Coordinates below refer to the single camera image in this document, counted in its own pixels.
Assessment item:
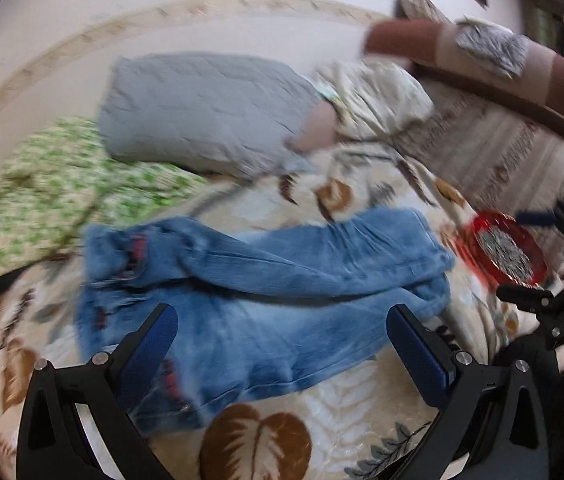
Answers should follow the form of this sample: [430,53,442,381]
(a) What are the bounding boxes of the blue denim jeans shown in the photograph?
[75,208,454,436]

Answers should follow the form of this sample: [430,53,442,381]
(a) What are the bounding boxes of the black white patterned cloth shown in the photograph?
[477,228,532,283]

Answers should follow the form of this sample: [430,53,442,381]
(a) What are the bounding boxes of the red plastic basket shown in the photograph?
[461,210,549,288]

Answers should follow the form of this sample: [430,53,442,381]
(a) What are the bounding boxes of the leaf pattern beige blanket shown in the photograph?
[0,143,537,479]

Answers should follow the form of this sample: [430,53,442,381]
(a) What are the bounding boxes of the striped floral bedsheet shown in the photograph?
[394,78,564,214]

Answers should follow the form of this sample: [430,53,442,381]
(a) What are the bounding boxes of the brown padded headboard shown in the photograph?
[362,18,564,137]

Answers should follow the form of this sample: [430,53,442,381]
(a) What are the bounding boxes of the green floral cloth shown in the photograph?
[0,117,206,276]

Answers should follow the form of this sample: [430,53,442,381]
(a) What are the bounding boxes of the grey patterned cloth on headboard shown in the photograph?
[456,21,530,79]

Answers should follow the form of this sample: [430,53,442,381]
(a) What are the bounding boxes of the cream crumpled cloth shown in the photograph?
[312,58,435,141]

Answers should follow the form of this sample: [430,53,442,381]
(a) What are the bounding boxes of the grey quilted pillow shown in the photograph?
[98,52,337,180]

